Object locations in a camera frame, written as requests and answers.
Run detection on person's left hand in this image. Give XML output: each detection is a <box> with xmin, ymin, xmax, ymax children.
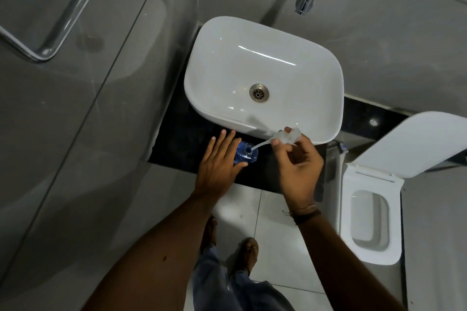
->
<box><xmin>193</xmin><ymin>130</ymin><xmax>249</xmax><ymax>199</ymax></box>

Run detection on metal sink drain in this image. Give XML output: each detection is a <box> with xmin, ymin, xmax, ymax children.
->
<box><xmin>249</xmin><ymin>83</ymin><xmax>270</xmax><ymax>102</ymax></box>

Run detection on chrome towel bar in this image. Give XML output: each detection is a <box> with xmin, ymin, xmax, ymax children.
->
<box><xmin>0</xmin><ymin>0</ymin><xmax>114</xmax><ymax>63</ymax></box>

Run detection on blue jeans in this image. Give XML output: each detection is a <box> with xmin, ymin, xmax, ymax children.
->
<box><xmin>185</xmin><ymin>248</ymin><xmax>297</xmax><ymax>311</ymax></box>

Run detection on white toilet lid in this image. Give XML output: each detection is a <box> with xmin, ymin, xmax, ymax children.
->
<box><xmin>352</xmin><ymin>111</ymin><xmax>467</xmax><ymax>179</ymax></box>

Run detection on white toilet bowl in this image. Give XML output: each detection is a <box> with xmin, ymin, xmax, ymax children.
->
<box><xmin>341</xmin><ymin>163</ymin><xmax>404</xmax><ymax>266</ymax></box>

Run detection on brown sandal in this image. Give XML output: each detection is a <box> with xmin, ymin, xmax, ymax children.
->
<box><xmin>201</xmin><ymin>214</ymin><xmax>219</xmax><ymax>251</ymax></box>
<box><xmin>235</xmin><ymin>237</ymin><xmax>260</xmax><ymax>276</ymax></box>

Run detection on glass shower partition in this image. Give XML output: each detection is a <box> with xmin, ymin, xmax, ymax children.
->
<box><xmin>0</xmin><ymin>0</ymin><xmax>200</xmax><ymax>311</ymax></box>

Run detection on person's right forearm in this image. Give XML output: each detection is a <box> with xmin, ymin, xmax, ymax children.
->
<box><xmin>296</xmin><ymin>214</ymin><xmax>406</xmax><ymax>311</ymax></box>

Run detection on person's left forearm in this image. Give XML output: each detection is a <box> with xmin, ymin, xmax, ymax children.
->
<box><xmin>81</xmin><ymin>190</ymin><xmax>221</xmax><ymax>311</ymax></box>

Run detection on blue soap bottle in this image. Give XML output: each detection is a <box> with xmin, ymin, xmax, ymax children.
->
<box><xmin>233</xmin><ymin>140</ymin><xmax>260</xmax><ymax>168</ymax></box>

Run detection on brown thread wristband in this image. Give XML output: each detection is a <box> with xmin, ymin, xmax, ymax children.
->
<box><xmin>283</xmin><ymin>205</ymin><xmax>322</xmax><ymax>226</ymax></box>

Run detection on clear pump dispenser head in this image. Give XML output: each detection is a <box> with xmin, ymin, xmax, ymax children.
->
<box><xmin>249</xmin><ymin>128</ymin><xmax>304</xmax><ymax>153</ymax></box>

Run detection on person's right hand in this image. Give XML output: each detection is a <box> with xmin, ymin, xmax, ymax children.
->
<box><xmin>272</xmin><ymin>126</ymin><xmax>325</xmax><ymax>214</ymax></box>

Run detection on white ceramic sink basin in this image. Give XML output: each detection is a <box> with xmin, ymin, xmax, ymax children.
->
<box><xmin>183</xmin><ymin>16</ymin><xmax>344</xmax><ymax>146</ymax></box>

